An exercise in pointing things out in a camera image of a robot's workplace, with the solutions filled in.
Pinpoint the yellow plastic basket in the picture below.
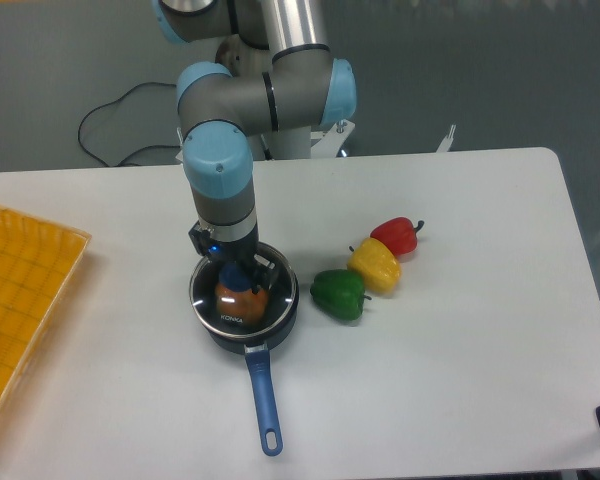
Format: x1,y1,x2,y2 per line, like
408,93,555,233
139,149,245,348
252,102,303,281
0,205,91,410

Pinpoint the black floor cable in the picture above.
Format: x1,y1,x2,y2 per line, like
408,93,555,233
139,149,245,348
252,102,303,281
77,82,184,168

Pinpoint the green bell pepper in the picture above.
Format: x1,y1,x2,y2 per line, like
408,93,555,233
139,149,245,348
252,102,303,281
310,269,370,322

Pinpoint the orange bread roll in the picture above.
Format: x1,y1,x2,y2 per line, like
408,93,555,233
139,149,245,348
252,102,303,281
215,283,269,328

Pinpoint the glass pot lid blue knob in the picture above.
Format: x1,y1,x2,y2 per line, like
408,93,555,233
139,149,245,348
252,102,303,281
189,243,299,348

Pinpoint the yellow bell pepper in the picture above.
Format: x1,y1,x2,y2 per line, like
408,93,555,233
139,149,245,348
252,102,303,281
347,237,402,295

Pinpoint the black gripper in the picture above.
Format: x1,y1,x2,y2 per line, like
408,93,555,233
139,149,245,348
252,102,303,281
188,220,277,294

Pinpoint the dark pot with blue handle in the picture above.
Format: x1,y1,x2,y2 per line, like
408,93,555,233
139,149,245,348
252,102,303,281
189,259,299,456

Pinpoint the red bell pepper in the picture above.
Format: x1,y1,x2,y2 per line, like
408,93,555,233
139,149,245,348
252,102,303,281
370,217,425,257

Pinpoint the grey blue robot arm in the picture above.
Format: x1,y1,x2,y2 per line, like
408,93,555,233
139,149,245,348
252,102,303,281
152,1,357,292

